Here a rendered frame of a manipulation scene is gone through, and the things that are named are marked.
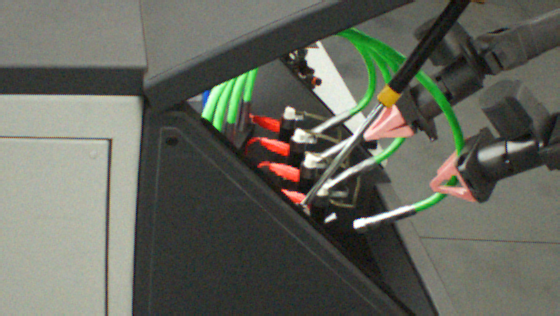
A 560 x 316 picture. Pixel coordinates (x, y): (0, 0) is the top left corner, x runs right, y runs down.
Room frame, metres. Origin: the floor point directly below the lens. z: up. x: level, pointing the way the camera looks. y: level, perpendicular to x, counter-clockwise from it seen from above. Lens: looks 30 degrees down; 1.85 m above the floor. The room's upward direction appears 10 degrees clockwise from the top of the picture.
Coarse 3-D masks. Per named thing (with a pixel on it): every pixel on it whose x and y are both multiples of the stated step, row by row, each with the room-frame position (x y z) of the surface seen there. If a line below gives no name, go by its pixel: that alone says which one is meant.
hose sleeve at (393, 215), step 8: (400, 208) 1.06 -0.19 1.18; (408, 208) 1.06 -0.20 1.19; (376, 216) 1.06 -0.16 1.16; (384, 216) 1.06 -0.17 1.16; (392, 216) 1.06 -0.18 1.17; (400, 216) 1.05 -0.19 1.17; (408, 216) 1.05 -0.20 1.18; (368, 224) 1.06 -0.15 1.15; (376, 224) 1.06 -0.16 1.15; (384, 224) 1.06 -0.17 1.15
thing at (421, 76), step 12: (348, 36) 1.07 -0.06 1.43; (360, 36) 1.07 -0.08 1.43; (384, 48) 1.06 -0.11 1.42; (396, 60) 1.06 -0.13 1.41; (420, 72) 1.06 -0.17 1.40; (432, 84) 1.06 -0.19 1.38; (216, 96) 1.09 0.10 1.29; (444, 96) 1.06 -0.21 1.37; (204, 108) 1.09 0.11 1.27; (444, 108) 1.05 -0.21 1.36; (456, 120) 1.05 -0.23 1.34; (456, 132) 1.05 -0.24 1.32; (456, 144) 1.05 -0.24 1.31; (456, 180) 1.05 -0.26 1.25; (420, 204) 1.05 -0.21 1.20; (432, 204) 1.05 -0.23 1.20
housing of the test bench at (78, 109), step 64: (0, 0) 0.85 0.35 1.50; (64, 0) 0.87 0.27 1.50; (128, 0) 0.89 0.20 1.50; (0, 64) 0.69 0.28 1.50; (64, 64) 0.71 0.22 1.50; (128, 64) 0.73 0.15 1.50; (0, 128) 0.69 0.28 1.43; (64, 128) 0.71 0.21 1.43; (128, 128) 0.72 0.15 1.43; (0, 192) 0.69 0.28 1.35; (64, 192) 0.71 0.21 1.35; (128, 192) 0.73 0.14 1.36; (0, 256) 0.69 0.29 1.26; (64, 256) 0.71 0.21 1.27; (128, 256) 0.73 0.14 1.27
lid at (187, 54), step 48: (144, 0) 0.91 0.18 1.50; (192, 0) 0.86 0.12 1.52; (240, 0) 0.82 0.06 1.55; (288, 0) 0.78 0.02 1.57; (336, 0) 0.76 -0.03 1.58; (384, 0) 0.77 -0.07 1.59; (192, 48) 0.75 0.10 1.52; (240, 48) 0.73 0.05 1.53; (288, 48) 0.75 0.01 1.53; (192, 96) 0.72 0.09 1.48
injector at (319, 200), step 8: (328, 192) 1.16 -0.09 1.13; (312, 200) 1.15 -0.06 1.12; (320, 200) 1.14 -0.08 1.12; (328, 200) 1.15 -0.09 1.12; (312, 208) 1.14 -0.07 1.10; (320, 208) 1.14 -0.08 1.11; (312, 216) 1.14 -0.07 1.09; (320, 216) 1.14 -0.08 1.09; (328, 216) 1.16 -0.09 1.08; (320, 224) 1.14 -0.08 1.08; (328, 224) 1.15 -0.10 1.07
